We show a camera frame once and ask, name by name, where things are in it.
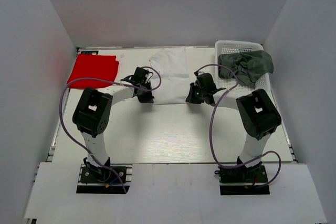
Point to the white t shirt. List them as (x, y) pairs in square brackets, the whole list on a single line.
[(173, 77)]

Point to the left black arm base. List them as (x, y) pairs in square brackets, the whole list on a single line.
[(89, 182)]

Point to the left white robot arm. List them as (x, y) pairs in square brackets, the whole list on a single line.
[(92, 113)]

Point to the white plastic basket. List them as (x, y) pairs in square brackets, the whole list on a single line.
[(231, 47)]

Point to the folded red t shirt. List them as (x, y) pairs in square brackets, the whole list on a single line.
[(93, 66)]

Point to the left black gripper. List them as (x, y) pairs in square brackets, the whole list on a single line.
[(148, 99)]

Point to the grey t shirt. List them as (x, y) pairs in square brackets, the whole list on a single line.
[(248, 66)]

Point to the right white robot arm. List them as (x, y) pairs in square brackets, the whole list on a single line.
[(258, 114)]

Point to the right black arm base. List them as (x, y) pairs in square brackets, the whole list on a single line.
[(243, 181)]

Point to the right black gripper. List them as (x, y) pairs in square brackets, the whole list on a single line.
[(191, 98)]

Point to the blue label sticker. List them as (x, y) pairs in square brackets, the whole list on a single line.
[(89, 52)]

